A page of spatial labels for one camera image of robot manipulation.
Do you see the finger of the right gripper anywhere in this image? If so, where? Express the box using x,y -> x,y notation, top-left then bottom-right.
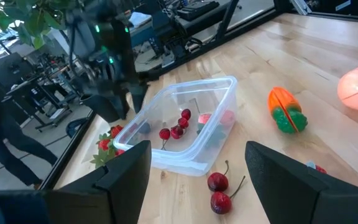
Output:
131,84 -> 149,113
118,91 -> 131,121

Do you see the black rolling desk frame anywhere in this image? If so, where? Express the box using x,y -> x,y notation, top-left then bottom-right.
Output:
6,74 -> 74,131

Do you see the small red blue toy piece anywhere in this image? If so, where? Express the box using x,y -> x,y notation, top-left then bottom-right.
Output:
305,160 -> 328,175

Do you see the dark toy blackberry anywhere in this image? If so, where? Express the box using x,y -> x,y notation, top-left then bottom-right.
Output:
138,121 -> 152,135

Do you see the dark round floor object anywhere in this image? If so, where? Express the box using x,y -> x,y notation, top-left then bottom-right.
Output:
65,117 -> 88,138

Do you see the blue-edged work table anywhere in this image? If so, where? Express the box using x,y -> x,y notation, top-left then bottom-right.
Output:
129,18 -> 167,47

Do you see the orange green toy carrot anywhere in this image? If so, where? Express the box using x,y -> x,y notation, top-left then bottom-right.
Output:
267,86 -> 309,134

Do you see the clear plastic container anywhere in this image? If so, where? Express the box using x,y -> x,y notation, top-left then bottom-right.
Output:
112,75 -> 239,177

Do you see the pale pink toy berry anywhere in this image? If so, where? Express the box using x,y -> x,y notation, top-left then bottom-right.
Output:
219,109 -> 236,128

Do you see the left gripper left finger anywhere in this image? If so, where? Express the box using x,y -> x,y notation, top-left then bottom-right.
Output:
0,139 -> 153,224

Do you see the person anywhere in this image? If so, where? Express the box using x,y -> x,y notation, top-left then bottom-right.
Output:
0,83 -> 58,187

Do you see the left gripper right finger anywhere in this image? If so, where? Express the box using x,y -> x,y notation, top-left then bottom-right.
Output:
244,141 -> 358,224

